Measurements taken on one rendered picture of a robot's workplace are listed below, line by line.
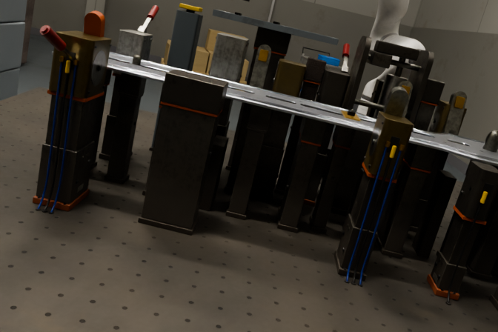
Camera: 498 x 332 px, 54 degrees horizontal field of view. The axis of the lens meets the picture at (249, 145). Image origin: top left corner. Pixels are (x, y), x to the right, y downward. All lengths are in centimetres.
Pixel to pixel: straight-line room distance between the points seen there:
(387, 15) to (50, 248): 126
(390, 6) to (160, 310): 124
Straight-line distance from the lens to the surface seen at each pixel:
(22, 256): 94
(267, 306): 91
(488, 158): 119
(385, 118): 100
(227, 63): 130
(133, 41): 136
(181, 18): 151
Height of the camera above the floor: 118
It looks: 15 degrees down
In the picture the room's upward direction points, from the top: 13 degrees clockwise
